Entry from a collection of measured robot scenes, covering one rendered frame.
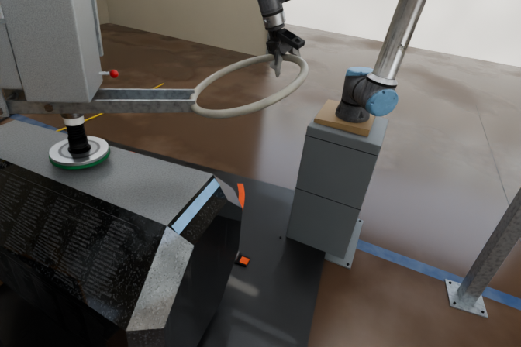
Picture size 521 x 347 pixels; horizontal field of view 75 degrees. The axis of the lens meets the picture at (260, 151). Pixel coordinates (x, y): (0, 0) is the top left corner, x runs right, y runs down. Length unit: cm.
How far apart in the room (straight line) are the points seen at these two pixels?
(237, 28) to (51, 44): 534
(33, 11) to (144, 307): 96
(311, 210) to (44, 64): 156
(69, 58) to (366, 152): 139
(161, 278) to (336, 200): 117
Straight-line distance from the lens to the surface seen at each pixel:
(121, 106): 135
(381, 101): 171
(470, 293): 241
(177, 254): 122
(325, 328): 200
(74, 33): 124
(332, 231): 219
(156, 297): 124
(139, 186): 137
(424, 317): 226
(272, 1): 140
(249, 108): 114
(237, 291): 203
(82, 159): 147
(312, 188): 205
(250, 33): 635
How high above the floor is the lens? 164
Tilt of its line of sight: 31 degrees down
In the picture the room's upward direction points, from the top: 7 degrees clockwise
